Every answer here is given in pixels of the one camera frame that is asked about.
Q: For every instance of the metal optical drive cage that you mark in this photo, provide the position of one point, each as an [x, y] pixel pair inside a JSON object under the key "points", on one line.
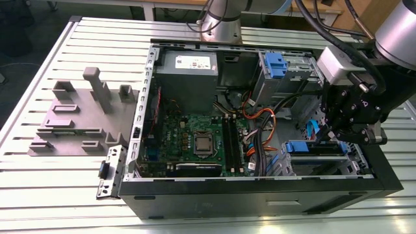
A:
{"points": [[276, 87]]}

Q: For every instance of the green RAM stick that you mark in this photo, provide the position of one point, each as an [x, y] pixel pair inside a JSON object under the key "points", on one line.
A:
{"points": [[64, 133]]}

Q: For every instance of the black graphics card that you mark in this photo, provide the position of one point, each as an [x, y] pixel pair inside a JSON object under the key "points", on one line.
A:
{"points": [[195, 170]]}

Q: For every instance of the metal locking lever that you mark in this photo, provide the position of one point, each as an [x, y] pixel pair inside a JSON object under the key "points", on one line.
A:
{"points": [[215, 146]]}

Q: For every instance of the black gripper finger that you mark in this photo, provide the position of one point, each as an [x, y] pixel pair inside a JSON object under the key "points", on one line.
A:
{"points": [[331, 109], [353, 135]]}

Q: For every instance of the wooden top desk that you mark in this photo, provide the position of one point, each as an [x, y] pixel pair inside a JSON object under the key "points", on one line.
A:
{"points": [[328, 11]]}

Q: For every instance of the metal disk bay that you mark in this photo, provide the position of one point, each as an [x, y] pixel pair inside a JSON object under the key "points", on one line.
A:
{"points": [[319, 159]]}

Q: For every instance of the grey parts rack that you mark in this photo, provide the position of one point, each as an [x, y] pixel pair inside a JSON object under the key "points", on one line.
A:
{"points": [[81, 122]]}

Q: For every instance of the black RAM slot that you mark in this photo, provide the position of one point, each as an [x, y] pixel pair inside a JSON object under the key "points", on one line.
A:
{"points": [[235, 143], [227, 143]]}

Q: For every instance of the brown wooden cabinet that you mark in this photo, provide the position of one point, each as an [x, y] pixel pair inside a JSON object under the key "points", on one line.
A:
{"points": [[339, 24]]}

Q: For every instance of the silver CPU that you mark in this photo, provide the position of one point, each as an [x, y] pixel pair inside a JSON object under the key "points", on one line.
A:
{"points": [[204, 143]]}

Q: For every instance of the black PC case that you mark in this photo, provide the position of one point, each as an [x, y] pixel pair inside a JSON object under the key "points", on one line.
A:
{"points": [[227, 195]]}

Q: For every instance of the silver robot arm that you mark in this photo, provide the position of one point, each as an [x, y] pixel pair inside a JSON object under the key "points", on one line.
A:
{"points": [[223, 26]]}

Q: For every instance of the grey power supply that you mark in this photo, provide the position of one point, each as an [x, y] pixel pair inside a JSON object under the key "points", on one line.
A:
{"points": [[185, 92]]}

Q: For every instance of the white framed desk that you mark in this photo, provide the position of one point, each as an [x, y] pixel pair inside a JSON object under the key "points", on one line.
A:
{"points": [[148, 12]]}

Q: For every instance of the metal card retention bracket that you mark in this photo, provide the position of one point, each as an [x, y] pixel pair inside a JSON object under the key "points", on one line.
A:
{"points": [[113, 170]]}

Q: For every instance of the green motherboard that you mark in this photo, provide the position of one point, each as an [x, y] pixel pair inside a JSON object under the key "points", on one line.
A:
{"points": [[175, 126]]}

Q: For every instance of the black CPU socket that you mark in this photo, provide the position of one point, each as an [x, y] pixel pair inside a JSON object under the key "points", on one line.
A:
{"points": [[201, 133]]}

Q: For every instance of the hard disk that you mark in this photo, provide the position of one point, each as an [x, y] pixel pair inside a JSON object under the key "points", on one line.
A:
{"points": [[297, 147]]}

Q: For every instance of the blue plastic drive latch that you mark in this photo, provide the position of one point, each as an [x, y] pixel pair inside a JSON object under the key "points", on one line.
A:
{"points": [[275, 65]]}

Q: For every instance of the blue expansion slot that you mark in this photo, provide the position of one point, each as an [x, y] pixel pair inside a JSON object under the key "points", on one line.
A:
{"points": [[152, 154]]}

